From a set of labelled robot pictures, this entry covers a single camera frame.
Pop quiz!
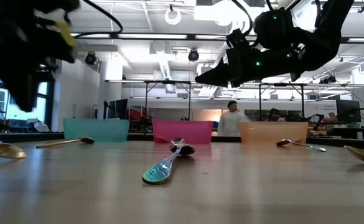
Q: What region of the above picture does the white ring lamp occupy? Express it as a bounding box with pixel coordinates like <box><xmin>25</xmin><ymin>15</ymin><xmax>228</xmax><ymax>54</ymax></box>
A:
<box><xmin>164</xmin><ymin>7</ymin><xmax>182</xmax><ymax>26</ymax></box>

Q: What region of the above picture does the rainbow iridescent spoon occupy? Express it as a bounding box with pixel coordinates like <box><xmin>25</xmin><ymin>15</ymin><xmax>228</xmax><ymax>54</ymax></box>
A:
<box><xmin>276</xmin><ymin>139</ymin><xmax>327</xmax><ymax>153</ymax></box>
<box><xmin>141</xmin><ymin>137</ymin><xmax>197</xmax><ymax>185</ymax></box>

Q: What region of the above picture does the orange plastic bin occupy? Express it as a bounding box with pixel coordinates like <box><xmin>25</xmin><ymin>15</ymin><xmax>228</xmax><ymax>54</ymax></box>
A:
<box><xmin>238</xmin><ymin>121</ymin><xmax>309</xmax><ymax>145</ymax></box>

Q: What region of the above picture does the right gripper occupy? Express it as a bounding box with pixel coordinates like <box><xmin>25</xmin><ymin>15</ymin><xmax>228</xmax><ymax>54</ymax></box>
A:
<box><xmin>195</xmin><ymin>29</ymin><xmax>299</xmax><ymax>88</ymax></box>

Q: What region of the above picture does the black metal stand frame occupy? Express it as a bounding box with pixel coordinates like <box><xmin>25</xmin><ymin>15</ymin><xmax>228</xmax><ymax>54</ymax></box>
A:
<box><xmin>143</xmin><ymin>80</ymin><xmax>192</xmax><ymax>121</ymax></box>
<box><xmin>258</xmin><ymin>83</ymin><xmax>306</xmax><ymax>122</ymax></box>

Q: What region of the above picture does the green plastic bin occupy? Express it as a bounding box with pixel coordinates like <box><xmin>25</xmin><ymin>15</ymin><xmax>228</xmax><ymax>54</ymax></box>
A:
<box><xmin>63</xmin><ymin>118</ymin><xmax>130</xmax><ymax>143</ymax></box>

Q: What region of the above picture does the black computer monitor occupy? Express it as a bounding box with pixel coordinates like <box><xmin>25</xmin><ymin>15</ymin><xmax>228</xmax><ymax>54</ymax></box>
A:
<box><xmin>106</xmin><ymin>98</ymin><xmax>129</xmax><ymax>121</ymax></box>
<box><xmin>336</xmin><ymin>99</ymin><xmax>362</xmax><ymax>123</ymax></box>

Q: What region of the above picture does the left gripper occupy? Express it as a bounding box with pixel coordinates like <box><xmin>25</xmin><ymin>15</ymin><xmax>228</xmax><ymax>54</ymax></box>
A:
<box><xmin>0</xmin><ymin>0</ymin><xmax>80</xmax><ymax>112</ymax></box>

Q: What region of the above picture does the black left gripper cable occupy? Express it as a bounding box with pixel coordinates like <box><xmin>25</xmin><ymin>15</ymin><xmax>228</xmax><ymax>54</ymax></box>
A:
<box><xmin>75</xmin><ymin>0</ymin><xmax>124</xmax><ymax>39</ymax></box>

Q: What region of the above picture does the pink plastic bin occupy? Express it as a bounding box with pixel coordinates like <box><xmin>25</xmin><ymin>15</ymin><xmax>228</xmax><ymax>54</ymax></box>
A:
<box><xmin>152</xmin><ymin>119</ymin><xmax>214</xmax><ymax>144</ymax></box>

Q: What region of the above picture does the person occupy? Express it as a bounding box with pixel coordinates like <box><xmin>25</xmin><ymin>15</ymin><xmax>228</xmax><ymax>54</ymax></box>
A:
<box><xmin>267</xmin><ymin>108</ymin><xmax>284</xmax><ymax>123</ymax></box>
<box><xmin>217</xmin><ymin>100</ymin><xmax>251</xmax><ymax>137</ymax></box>

